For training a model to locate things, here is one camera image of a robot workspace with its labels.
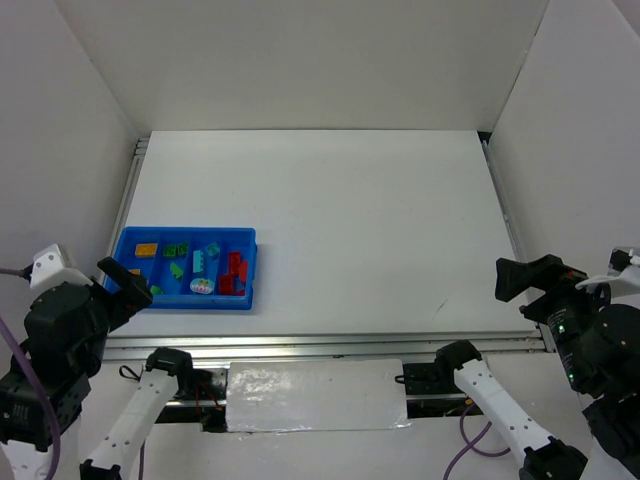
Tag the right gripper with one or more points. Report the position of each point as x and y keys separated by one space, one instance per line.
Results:
x=542 y=286

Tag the green sloped lego piece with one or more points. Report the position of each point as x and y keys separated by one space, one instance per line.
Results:
x=176 y=271

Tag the teal flower print lego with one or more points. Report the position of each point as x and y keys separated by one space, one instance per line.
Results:
x=202 y=286

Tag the yellow long lego brick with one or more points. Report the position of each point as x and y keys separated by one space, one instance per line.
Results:
x=145 y=250

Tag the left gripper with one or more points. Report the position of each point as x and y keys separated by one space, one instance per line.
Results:
x=114 y=301

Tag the red square lego brick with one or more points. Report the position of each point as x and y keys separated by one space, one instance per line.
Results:
x=235 y=261

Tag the aluminium rail frame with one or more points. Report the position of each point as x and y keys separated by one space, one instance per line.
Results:
x=210 y=350

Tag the green square lego brick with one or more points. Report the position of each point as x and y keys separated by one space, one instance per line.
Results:
x=182 y=249

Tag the teal green number lego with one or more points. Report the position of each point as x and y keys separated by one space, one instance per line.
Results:
x=213 y=250

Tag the green two-stud lego brick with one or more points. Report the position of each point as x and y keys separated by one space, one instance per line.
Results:
x=171 y=251

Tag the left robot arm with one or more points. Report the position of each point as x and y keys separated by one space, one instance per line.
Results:
x=49 y=377

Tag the blue compartment tray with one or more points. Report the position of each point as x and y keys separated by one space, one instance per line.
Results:
x=177 y=294

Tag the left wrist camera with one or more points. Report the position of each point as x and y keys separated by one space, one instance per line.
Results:
x=54 y=266

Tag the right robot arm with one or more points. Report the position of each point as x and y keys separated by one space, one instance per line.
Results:
x=597 y=341

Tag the teal and green lego stack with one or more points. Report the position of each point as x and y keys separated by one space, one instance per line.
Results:
x=199 y=262

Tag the red stepped lego piece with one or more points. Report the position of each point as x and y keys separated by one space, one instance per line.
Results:
x=241 y=276

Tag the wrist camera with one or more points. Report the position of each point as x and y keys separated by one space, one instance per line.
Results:
x=54 y=266
x=622 y=277

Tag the white foil cover plate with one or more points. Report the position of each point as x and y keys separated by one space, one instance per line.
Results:
x=330 y=395

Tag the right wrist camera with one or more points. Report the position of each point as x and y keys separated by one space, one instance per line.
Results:
x=622 y=277

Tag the red flower print lego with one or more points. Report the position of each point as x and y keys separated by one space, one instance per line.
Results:
x=226 y=285

